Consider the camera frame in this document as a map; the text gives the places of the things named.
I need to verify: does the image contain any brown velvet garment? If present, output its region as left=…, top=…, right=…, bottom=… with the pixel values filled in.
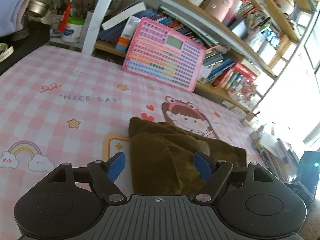
left=129, top=117, right=247, bottom=197

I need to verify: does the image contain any pink checkered cartoon table mat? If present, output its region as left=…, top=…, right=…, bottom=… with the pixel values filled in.
left=1, top=46, right=260, bottom=239

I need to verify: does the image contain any red dictionary book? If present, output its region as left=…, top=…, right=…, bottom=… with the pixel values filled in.
left=212, top=61, right=258, bottom=91

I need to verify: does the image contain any pink learning tablet toy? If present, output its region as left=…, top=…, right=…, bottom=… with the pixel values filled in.
left=123, top=17, right=206, bottom=92

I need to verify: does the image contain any white tub green lid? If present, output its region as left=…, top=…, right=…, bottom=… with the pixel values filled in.
left=61, top=17, right=85, bottom=43

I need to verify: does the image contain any orange white box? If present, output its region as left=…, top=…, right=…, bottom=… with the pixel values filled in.
left=115, top=16, right=140, bottom=52

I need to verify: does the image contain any white thick book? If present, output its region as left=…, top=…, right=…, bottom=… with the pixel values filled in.
left=101, top=2, right=146, bottom=30

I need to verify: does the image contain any brass bowl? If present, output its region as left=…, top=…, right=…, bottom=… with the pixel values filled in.
left=28, top=0, right=48, bottom=17

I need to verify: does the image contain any lavender folded cloth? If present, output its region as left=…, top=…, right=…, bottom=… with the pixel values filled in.
left=0, top=0, right=30, bottom=37

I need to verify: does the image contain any white shelf post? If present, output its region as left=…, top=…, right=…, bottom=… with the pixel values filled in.
left=81, top=0, right=113, bottom=55

